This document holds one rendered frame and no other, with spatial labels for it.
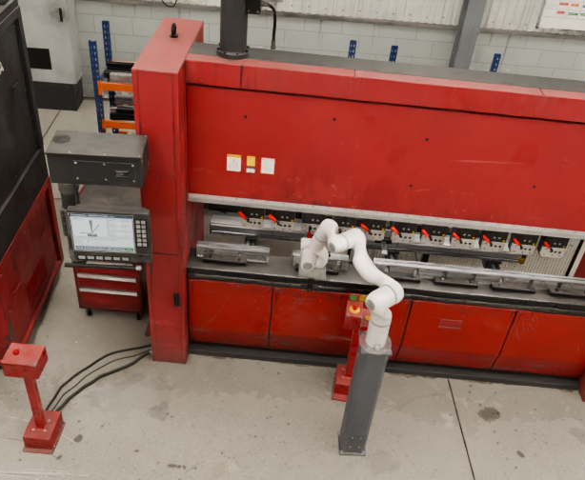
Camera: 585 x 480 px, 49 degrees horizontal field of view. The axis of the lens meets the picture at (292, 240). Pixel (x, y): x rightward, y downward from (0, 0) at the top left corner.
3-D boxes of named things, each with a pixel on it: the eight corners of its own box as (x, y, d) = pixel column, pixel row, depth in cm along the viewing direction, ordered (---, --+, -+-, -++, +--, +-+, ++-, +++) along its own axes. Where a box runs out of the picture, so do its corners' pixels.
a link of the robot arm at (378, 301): (394, 322, 361) (403, 290, 346) (372, 335, 351) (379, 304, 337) (380, 310, 368) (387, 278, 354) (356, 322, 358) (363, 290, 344)
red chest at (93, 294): (80, 320, 503) (63, 218, 442) (98, 279, 543) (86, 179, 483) (143, 326, 504) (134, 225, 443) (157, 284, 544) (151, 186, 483)
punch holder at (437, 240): (420, 244, 423) (425, 224, 413) (418, 236, 430) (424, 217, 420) (442, 247, 423) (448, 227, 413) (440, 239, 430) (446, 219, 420)
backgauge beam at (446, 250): (209, 233, 462) (210, 222, 455) (212, 222, 473) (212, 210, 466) (523, 264, 464) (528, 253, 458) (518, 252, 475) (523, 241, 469)
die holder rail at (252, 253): (196, 256, 441) (196, 246, 435) (197, 250, 446) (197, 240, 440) (268, 263, 441) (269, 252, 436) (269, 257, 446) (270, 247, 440)
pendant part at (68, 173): (64, 275, 381) (42, 151, 330) (73, 250, 400) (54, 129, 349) (150, 279, 385) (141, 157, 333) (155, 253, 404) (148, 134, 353)
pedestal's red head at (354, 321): (343, 328, 428) (347, 309, 417) (345, 311, 440) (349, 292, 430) (373, 332, 427) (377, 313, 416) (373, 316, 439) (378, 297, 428)
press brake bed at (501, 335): (188, 354, 484) (186, 271, 434) (192, 334, 501) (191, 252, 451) (577, 391, 488) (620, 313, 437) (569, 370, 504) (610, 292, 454)
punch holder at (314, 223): (300, 232, 422) (303, 212, 412) (301, 225, 429) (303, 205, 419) (323, 235, 422) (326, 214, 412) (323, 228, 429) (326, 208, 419)
